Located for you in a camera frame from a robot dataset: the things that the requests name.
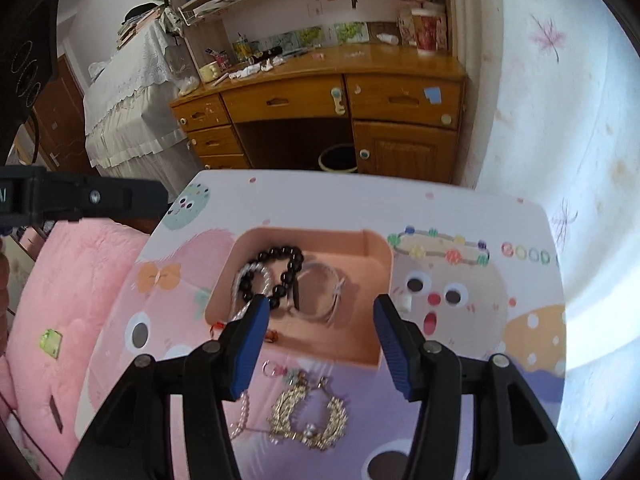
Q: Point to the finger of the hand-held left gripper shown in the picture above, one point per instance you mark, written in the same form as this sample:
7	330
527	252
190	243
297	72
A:
115	197

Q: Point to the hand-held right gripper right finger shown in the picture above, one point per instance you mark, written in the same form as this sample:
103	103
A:
395	350

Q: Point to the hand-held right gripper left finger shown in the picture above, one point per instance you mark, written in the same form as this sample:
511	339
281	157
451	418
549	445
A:
247	350

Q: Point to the pink hoop earring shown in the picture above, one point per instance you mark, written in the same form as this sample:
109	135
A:
281	373

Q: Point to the pink plastic tray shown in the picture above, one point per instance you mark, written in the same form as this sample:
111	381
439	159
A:
340	330

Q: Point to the brown wooden cabinet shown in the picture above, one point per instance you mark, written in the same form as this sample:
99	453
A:
60	115

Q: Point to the clear bangle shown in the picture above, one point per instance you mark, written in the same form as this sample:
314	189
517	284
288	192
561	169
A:
336	310

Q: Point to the white lace bed cover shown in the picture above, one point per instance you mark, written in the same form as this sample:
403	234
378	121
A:
130	70

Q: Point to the pink quilted blanket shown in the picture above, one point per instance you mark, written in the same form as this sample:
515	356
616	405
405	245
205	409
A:
50	285

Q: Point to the stack of books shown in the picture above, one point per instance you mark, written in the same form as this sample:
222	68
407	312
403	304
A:
137	22

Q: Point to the clear plastic bag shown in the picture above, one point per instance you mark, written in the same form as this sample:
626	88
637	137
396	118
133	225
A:
185	77

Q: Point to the yellow mug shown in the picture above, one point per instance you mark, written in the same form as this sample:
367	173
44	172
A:
209	72

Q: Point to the small green packet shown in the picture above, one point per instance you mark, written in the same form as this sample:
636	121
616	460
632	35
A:
50	342

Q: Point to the crumpled white tissue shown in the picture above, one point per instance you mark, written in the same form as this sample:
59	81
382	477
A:
250	70

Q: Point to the glass pen holder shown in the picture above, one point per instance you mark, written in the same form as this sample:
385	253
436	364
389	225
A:
241	49

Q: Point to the round trash bin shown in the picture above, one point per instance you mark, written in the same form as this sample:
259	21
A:
337	161

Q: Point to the blue sticker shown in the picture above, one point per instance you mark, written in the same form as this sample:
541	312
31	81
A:
432	95

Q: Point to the wooden desk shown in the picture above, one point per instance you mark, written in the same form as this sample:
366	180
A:
400	65

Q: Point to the white leaf print curtain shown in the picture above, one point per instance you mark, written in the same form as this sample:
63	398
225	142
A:
575	110

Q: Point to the small white bottle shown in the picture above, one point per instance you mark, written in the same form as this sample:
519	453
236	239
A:
387	39

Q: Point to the red paper cup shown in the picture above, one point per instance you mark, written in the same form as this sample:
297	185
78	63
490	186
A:
427	35

